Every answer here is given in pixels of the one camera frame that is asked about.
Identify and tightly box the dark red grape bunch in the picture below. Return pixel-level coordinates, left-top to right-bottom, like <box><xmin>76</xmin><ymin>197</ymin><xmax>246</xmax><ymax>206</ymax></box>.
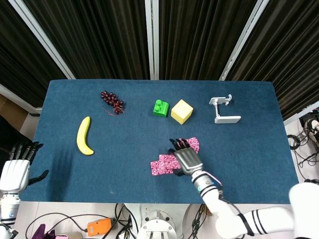
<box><xmin>100</xmin><ymin>91</ymin><xmax>125</xmax><ymax>117</ymax></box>

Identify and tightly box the white robot torso base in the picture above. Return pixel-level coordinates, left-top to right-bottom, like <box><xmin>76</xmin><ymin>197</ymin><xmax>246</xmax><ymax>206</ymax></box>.
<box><xmin>136</xmin><ymin>204</ymin><xmax>181</xmax><ymax>239</ymax></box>

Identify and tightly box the pink wrist wire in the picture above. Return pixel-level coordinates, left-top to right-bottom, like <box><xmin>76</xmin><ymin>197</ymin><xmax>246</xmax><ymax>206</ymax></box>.
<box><xmin>202</xmin><ymin>170</ymin><xmax>224</xmax><ymax>187</ymax></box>

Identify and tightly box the orange handheld controller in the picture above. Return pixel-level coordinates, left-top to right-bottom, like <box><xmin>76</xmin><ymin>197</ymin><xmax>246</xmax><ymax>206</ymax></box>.
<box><xmin>87</xmin><ymin>218</ymin><xmax>112</xmax><ymax>237</ymax></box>

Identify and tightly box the black cable tangle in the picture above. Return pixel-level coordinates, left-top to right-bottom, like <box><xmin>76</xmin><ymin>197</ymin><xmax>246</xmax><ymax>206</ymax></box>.
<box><xmin>286</xmin><ymin>119</ymin><xmax>319</xmax><ymax>185</ymax></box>

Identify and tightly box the yellow banana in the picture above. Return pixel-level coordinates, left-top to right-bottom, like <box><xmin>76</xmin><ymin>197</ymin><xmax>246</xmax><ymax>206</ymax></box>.
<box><xmin>76</xmin><ymin>116</ymin><xmax>95</xmax><ymax>156</ymax></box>

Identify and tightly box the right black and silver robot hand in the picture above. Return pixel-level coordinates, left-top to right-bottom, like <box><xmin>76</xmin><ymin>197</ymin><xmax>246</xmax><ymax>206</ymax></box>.
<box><xmin>167</xmin><ymin>138</ymin><xmax>204</xmax><ymax>177</ymax></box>

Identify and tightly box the blue felt table cover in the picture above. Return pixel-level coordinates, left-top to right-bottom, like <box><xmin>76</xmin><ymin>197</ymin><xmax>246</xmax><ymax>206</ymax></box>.
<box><xmin>18</xmin><ymin>79</ymin><xmax>299</xmax><ymax>205</ymax></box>

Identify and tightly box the purple cloth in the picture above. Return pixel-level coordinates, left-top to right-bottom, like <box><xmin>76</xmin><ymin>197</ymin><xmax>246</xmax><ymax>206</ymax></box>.
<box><xmin>33</xmin><ymin>224</ymin><xmax>57</xmax><ymax>239</ymax></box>

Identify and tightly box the white folding phone stand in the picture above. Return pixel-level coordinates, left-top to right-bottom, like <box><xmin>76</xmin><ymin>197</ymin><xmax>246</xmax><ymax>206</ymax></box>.
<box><xmin>208</xmin><ymin>94</ymin><xmax>242</xmax><ymax>124</ymax></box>

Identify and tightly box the black cable bundle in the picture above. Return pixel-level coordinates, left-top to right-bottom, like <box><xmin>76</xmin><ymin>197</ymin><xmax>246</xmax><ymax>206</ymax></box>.
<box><xmin>24</xmin><ymin>203</ymin><xmax>212</xmax><ymax>239</ymax></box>

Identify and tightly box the green toy building block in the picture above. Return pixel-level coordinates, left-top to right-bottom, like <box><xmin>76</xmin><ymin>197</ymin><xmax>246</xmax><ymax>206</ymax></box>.
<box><xmin>153</xmin><ymin>99</ymin><xmax>170</xmax><ymax>118</ymax></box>

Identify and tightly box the brown cardboard box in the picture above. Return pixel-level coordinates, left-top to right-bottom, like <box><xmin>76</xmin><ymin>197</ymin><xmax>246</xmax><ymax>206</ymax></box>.
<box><xmin>0</xmin><ymin>94</ymin><xmax>28</xmax><ymax>131</ymax></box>

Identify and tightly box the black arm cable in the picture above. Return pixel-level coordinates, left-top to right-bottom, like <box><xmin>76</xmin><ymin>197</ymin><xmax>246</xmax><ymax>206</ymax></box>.
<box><xmin>218</xmin><ymin>185</ymin><xmax>255</xmax><ymax>237</ymax></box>

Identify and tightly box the white frame post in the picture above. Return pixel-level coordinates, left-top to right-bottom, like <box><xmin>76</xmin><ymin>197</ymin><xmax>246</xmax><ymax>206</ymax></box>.
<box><xmin>218</xmin><ymin>0</ymin><xmax>270</xmax><ymax>81</ymax></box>
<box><xmin>145</xmin><ymin>0</ymin><xmax>160</xmax><ymax>81</ymax></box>
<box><xmin>8</xmin><ymin>0</ymin><xmax>76</xmax><ymax>80</ymax></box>

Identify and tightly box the yellow cube block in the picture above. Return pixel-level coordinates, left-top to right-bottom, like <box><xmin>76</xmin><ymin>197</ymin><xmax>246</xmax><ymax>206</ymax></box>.
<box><xmin>170</xmin><ymin>99</ymin><xmax>194</xmax><ymax>125</ymax></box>

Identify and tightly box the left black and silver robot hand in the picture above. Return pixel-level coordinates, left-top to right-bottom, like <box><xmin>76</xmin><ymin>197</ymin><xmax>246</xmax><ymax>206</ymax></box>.
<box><xmin>0</xmin><ymin>141</ymin><xmax>50</xmax><ymax>194</ymax></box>

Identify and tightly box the black pleated curtain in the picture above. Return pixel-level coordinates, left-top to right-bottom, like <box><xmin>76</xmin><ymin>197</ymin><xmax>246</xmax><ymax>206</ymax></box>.
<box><xmin>0</xmin><ymin>0</ymin><xmax>319</xmax><ymax>120</ymax></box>

